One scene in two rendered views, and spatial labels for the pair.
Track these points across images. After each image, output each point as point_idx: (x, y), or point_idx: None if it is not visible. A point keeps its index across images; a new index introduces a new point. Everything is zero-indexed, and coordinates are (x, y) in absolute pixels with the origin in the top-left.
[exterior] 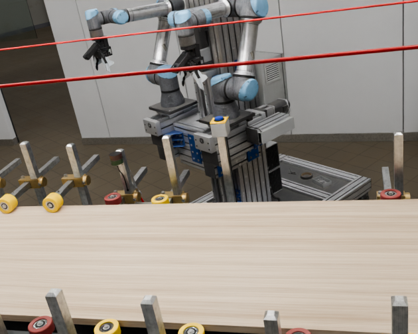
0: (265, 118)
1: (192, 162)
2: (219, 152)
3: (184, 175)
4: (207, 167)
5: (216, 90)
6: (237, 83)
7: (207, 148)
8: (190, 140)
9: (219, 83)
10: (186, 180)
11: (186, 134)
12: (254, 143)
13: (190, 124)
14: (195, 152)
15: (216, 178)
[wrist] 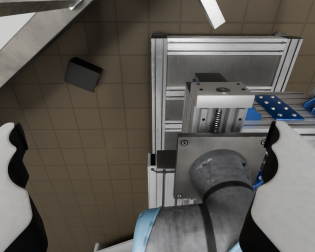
0: (181, 200)
1: (276, 95)
2: (188, 97)
3: (205, 1)
4: (215, 78)
5: (238, 216)
6: (164, 251)
7: (204, 84)
8: (292, 112)
9: (233, 242)
10: (198, 0)
11: (309, 118)
12: (166, 150)
13: (312, 137)
14: (272, 103)
15: (194, 74)
